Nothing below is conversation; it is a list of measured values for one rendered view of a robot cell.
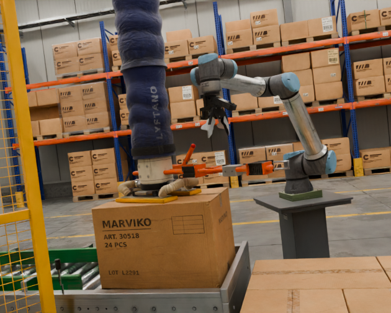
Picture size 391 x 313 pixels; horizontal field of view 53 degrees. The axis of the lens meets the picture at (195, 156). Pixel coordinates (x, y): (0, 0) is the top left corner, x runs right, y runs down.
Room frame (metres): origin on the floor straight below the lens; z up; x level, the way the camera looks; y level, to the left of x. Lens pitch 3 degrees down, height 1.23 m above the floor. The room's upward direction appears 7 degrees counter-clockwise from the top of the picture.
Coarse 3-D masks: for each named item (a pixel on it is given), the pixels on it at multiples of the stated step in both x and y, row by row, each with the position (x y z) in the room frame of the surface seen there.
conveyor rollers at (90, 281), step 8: (32, 264) 2.51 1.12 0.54; (64, 264) 2.40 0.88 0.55; (72, 264) 2.46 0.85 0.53; (80, 264) 2.39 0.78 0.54; (88, 264) 2.34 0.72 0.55; (96, 264) 2.39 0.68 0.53; (0, 272) 2.38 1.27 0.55; (8, 272) 2.41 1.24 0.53; (16, 272) 2.36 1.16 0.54; (24, 272) 2.32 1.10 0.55; (32, 272) 2.36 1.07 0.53; (56, 272) 2.30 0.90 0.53; (64, 272) 2.24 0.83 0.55; (72, 272) 2.29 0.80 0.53; (80, 272) 2.23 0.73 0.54; (88, 272) 2.18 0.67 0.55; (96, 272) 2.22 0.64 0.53; (88, 280) 2.12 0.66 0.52; (96, 280) 2.05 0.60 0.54; (88, 288) 1.96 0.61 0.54; (96, 288) 1.91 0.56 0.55
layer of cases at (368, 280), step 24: (264, 264) 2.00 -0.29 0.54; (288, 264) 1.96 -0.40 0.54; (312, 264) 1.92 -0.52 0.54; (336, 264) 1.88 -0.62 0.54; (360, 264) 1.84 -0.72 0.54; (384, 264) 1.81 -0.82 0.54; (264, 288) 1.69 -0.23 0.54; (288, 288) 1.66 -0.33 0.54; (312, 288) 1.63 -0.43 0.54; (336, 288) 1.60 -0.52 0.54; (360, 288) 1.58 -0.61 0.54; (384, 288) 1.56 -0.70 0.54; (240, 312) 1.48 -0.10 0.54; (264, 312) 1.46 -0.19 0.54; (288, 312) 1.44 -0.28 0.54; (312, 312) 1.42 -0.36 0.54; (336, 312) 1.39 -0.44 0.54; (360, 312) 1.37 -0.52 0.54; (384, 312) 1.35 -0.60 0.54
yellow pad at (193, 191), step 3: (186, 189) 1.99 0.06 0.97; (189, 189) 1.98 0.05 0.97; (192, 189) 1.99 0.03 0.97; (195, 189) 1.99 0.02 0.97; (198, 189) 1.99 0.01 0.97; (201, 189) 2.01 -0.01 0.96; (174, 192) 2.00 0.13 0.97; (177, 192) 1.98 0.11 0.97; (180, 192) 1.97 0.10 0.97; (183, 192) 1.96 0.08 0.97; (186, 192) 1.95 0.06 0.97; (189, 192) 1.94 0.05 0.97; (192, 192) 1.95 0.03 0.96; (195, 192) 1.97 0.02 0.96; (198, 192) 1.99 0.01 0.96; (174, 195) 2.00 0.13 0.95; (177, 195) 1.99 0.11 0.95; (180, 195) 1.97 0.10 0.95; (183, 195) 1.96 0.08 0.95; (186, 195) 1.95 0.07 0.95; (189, 195) 1.94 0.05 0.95
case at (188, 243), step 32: (224, 192) 2.00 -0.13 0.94; (96, 224) 1.89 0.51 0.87; (128, 224) 1.84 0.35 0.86; (160, 224) 1.79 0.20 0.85; (192, 224) 1.75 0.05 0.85; (224, 224) 1.93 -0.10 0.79; (128, 256) 1.84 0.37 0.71; (160, 256) 1.80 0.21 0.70; (192, 256) 1.75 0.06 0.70; (224, 256) 1.86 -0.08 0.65; (128, 288) 1.85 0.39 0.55; (160, 288) 1.80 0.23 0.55
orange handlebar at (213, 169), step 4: (180, 164) 2.23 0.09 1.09; (176, 168) 2.18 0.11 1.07; (200, 168) 1.79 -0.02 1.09; (204, 168) 1.78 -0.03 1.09; (208, 168) 1.76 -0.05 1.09; (212, 168) 1.75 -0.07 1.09; (216, 168) 1.73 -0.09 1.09; (220, 168) 1.72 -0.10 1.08; (236, 168) 1.66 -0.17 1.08; (240, 168) 1.65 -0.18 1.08; (244, 168) 1.64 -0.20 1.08; (268, 168) 1.58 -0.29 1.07; (272, 168) 1.59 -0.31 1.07; (136, 172) 2.05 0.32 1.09; (164, 172) 1.92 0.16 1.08; (168, 172) 1.91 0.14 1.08; (172, 172) 1.89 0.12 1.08; (176, 172) 1.87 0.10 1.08; (180, 172) 1.86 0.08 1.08; (200, 172) 1.79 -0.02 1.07; (204, 172) 1.77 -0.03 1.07; (208, 172) 1.76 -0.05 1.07; (212, 172) 1.75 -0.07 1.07; (216, 172) 1.73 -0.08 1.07; (220, 172) 1.72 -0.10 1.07
